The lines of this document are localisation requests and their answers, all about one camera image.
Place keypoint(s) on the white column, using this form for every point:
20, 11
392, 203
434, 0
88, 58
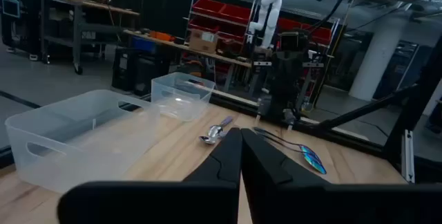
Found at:
378, 61

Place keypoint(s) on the black equipment with screen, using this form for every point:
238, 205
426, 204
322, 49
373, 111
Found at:
20, 30

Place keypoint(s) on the red storage bin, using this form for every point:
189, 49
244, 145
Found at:
321, 34
202, 25
207, 7
235, 13

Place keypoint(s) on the long wooden workbench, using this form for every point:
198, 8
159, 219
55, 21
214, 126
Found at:
207, 52

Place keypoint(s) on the black floor cabinet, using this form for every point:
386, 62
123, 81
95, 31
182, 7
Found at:
141, 72

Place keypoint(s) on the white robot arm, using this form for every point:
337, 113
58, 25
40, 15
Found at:
267, 13

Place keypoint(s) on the cardboard box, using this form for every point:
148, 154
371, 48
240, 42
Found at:
203, 42

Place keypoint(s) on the blue box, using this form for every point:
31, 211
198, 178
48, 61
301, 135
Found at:
143, 44

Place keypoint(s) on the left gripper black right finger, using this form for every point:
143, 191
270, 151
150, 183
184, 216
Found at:
276, 200

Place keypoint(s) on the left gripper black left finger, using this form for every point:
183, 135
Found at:
207, 200

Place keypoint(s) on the rolling wooden workbench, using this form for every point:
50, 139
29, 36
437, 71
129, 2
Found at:
79, 27

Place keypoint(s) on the clear plastic bin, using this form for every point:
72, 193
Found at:
179, 106

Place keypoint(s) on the frosted white plastic bin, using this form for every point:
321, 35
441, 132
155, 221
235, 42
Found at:
69, 168

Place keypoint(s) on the orange tool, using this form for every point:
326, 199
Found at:
160, 36

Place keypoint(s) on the iridescent rainbow metal spoon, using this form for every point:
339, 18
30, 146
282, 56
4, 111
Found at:
309, 151
316, 164

